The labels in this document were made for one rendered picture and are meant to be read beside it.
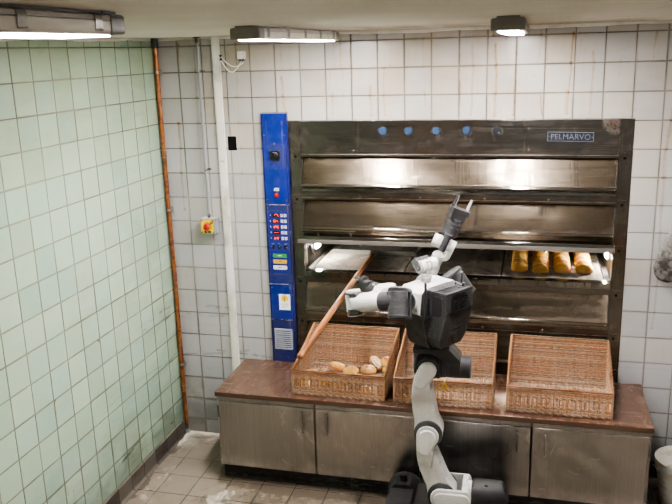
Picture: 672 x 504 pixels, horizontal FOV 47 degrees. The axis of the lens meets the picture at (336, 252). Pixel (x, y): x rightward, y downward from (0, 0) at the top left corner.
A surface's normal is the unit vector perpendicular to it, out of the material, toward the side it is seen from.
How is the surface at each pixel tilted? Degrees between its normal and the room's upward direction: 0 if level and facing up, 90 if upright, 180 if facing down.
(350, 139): 92
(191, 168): 90
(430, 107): 90
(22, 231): 90
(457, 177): 70
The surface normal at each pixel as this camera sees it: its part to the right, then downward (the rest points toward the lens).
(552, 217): -0.25, -0.14
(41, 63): 0.97, 0.04
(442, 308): -0.74, 0.19
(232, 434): -0.24, 0.25
